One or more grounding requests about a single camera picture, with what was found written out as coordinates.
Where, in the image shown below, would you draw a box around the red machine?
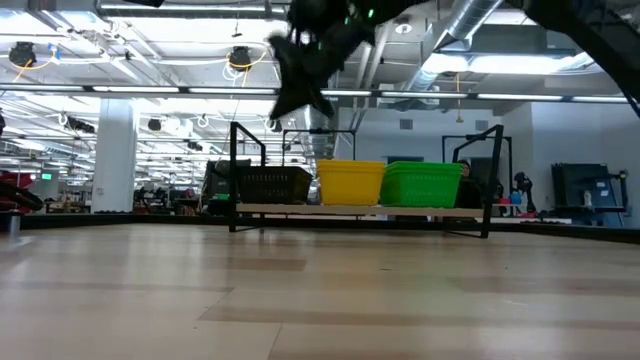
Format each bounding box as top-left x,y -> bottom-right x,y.
0,169 -> 37,214

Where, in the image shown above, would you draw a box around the white building column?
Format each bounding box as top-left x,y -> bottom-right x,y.
91,97 -> 140,215

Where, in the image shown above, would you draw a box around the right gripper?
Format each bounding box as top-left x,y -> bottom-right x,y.
268,0 -> 377,122

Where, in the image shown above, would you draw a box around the wooden shelf with black frame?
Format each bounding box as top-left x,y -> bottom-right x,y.
228,121 -> 505,240

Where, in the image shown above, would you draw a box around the background workbenches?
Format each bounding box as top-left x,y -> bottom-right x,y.
133,185 -> 202,216

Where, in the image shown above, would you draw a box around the long LED light bar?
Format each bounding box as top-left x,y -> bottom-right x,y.
0,83 -> 631,105

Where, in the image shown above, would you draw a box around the black equipment box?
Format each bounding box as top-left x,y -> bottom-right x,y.
201,158 -> 252,217

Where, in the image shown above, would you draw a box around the dark background monitor panel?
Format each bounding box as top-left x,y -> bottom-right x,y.
551,162 -> 630,214

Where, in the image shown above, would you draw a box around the black background station frame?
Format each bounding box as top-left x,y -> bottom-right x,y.
281,127 -> 357,167
441,133 -> 514,204

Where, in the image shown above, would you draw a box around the person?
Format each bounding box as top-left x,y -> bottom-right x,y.
453,158 -> 494,210

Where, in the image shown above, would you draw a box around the black metal table frame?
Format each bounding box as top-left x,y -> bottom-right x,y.
0,212 -> 640,245

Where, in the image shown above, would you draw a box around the green plastic basket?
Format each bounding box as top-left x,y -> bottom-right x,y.
382,160 -> 464,169
380,172 -> 462,210
379,165 -> 464,175

